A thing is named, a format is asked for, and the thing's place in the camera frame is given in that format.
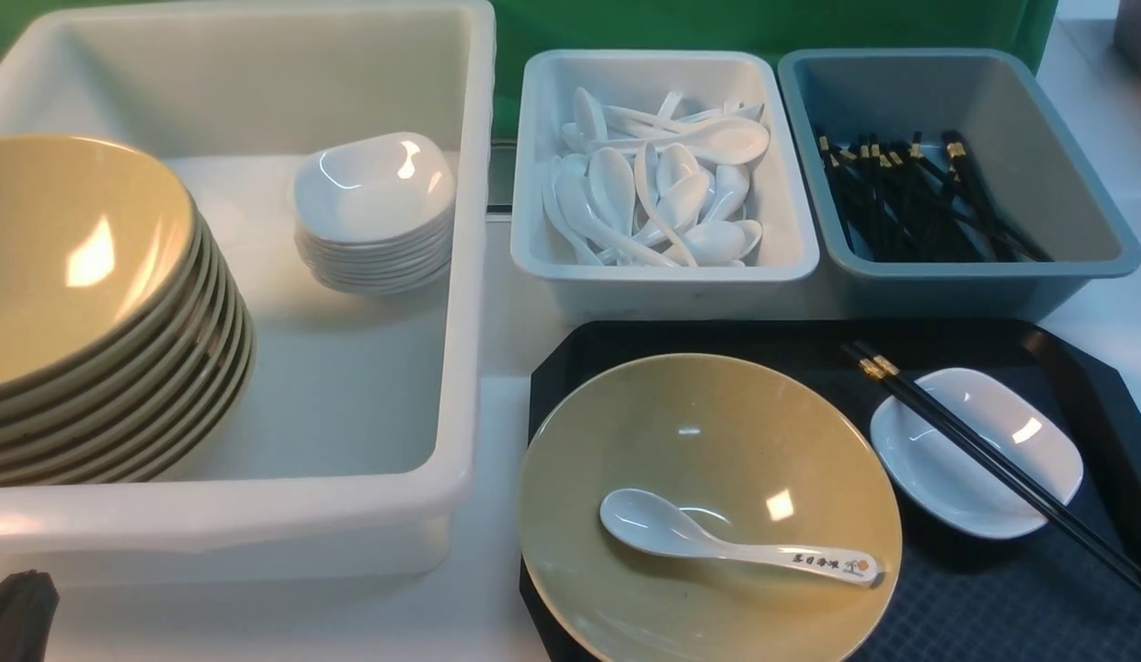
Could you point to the black chopstick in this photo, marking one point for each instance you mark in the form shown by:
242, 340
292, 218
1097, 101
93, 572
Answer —
1011, 460
984, 460

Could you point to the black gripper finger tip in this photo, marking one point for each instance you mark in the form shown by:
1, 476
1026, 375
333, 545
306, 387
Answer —
28, 602

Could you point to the pile of black chopsticks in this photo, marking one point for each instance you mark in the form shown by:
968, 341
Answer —
896, 204

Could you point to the stack of white sauce dishes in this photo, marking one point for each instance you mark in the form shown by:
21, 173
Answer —
376, 217

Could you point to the white square sauce dish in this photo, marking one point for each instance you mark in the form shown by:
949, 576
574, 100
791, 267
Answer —
951, 485

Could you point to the black serving tray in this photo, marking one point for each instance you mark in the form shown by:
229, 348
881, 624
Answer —
958, 598

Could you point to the blue-grey chopstick bin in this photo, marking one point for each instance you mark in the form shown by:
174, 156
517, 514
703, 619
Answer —
1033, 167

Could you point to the pile of white spoons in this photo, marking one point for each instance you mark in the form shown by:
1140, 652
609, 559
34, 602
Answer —
630, 188

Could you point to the white printed soup spoon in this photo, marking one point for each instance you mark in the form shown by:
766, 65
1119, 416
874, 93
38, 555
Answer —
653, 525

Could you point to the stack of tan noodle bowls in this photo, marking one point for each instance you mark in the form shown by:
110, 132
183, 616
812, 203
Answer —
125, 344

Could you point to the white spoon bin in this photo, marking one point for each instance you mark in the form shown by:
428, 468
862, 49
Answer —
768, 284

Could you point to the green backdrop cloth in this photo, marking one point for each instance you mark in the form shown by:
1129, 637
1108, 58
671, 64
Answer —
768, 29

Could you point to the large white plastic tub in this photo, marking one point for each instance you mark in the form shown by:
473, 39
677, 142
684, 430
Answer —
353, 441

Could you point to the tan noodle bowl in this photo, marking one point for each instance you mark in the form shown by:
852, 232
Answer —
754, 457

